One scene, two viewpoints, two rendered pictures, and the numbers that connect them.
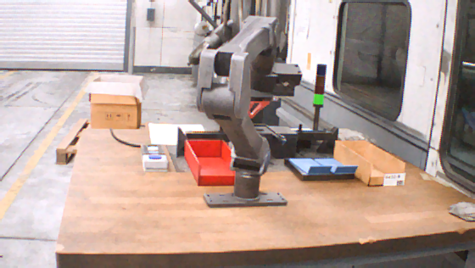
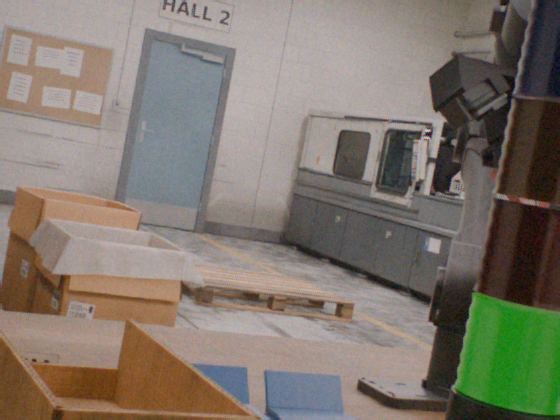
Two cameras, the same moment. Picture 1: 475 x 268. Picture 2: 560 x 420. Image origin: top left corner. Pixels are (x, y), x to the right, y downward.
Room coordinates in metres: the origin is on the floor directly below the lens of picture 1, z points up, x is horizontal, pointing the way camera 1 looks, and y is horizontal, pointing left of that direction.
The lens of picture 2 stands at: (2.10, -0.45, 1.12)
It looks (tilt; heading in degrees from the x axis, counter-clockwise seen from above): 3 degrees down; 169
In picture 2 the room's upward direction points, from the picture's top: 11 degrees clockwise
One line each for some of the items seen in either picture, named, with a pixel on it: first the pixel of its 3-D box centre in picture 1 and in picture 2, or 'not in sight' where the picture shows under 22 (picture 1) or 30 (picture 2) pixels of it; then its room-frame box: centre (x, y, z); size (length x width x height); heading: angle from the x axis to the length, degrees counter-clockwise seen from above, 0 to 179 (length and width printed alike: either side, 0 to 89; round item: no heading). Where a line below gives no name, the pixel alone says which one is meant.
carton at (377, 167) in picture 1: (368, 163); (85, 412); (1.44, -0.41, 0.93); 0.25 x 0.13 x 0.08; 15
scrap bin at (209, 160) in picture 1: (211, 161); not in sight; (1.35, 0.07, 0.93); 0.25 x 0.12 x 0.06; 15
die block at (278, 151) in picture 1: (262, 143); not in sight; (1.56, -0.08, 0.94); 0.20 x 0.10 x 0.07; 105
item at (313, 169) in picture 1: (310, 162); (347, 419); (1.39, -0.22, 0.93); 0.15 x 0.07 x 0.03; 16
